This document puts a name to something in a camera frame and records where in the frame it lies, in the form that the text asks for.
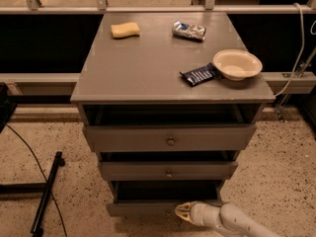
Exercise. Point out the cream plastic bowl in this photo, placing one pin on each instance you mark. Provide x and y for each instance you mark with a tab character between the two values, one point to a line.
237	65

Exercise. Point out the grey middle drawer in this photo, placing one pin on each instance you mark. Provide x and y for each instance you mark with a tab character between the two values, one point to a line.
167	171

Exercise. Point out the grey top drawer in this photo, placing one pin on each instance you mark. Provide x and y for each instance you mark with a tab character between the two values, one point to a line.
157	138

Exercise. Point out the grey drawer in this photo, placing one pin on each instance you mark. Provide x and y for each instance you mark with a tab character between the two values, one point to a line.
160	197
167	171
157	138

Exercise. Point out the metal folding stand leg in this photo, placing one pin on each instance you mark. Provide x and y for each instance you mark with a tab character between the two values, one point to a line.
285	93

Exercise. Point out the black stand base bar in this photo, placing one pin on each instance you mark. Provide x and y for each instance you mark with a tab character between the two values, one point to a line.
58	161

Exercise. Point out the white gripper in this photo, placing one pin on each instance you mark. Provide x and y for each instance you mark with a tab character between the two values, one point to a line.
198	212

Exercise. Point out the dark blue snack wrapper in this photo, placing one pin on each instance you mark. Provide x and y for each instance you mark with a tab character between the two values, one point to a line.
200	75

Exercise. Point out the yellow sponge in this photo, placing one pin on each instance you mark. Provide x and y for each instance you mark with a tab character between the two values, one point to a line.
125	30

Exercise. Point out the metal railing frame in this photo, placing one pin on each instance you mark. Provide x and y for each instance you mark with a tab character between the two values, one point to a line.
154	9

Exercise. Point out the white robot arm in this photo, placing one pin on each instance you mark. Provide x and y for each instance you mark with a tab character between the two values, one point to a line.
228	220

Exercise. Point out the grey bottom drawer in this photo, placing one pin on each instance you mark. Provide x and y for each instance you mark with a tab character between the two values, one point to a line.
160	197

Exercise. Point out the crumpled silver foil packet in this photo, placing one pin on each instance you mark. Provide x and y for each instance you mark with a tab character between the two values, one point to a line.
189	31

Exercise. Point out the black equipment at left edge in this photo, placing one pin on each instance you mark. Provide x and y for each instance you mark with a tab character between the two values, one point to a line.
6	107

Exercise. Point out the grey wooden drawer cabinet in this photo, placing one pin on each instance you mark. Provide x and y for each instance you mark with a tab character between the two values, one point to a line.
137	81

